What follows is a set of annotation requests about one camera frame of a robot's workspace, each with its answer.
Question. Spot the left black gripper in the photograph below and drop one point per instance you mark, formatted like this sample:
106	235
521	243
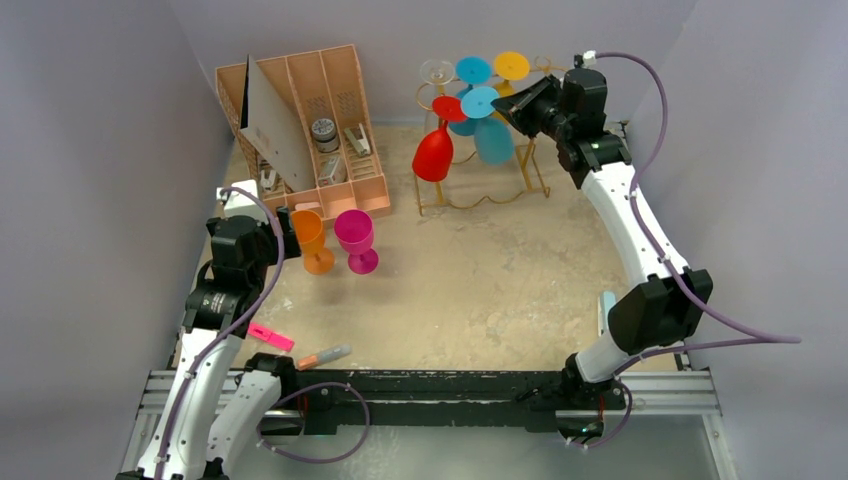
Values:
288	243

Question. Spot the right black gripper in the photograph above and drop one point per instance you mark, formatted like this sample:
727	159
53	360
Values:
538	111

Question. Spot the orange wine glass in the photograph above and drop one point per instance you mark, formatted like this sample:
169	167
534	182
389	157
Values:
311	237

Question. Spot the blue wine glass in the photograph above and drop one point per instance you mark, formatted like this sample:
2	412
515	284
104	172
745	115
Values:
474	71
492	138

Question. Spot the magenta wine glass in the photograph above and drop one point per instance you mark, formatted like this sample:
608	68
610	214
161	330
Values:
354	230

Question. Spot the red wine glass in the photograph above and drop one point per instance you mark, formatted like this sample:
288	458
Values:
434	154

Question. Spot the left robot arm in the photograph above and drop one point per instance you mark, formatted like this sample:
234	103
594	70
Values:
229	288

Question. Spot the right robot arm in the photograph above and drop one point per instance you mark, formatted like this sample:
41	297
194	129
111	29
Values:
660	309

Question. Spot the yellow wine glass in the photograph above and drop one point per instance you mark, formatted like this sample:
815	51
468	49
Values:
509	67

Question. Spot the gold wine glass rack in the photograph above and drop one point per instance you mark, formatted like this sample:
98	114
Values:
432	195

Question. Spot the clear wine glass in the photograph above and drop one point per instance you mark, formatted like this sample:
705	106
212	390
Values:
436	75

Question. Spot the white box in organizer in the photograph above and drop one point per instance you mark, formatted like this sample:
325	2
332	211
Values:
333	171

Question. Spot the pink highlighter marker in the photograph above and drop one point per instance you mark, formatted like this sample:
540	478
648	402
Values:
271	337

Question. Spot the grey orange marker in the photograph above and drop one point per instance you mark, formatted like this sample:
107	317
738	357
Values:
324	357

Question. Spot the small round tin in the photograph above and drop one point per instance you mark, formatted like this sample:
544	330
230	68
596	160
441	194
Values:
325	135

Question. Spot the stapler in organizer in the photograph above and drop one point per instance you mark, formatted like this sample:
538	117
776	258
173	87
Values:
358	139

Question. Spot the peach file organizer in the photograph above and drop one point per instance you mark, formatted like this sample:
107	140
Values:
316	84

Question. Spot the light blue eraser bar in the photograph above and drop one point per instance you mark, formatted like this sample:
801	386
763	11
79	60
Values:
606	301

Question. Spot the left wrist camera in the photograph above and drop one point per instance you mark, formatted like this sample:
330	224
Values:
234	203

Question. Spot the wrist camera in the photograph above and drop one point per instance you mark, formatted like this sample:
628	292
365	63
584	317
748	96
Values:
234	203
586	59

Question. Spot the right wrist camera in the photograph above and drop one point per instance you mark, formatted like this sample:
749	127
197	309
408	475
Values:
586	59

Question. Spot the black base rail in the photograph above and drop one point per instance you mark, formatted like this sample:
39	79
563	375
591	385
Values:
536	401

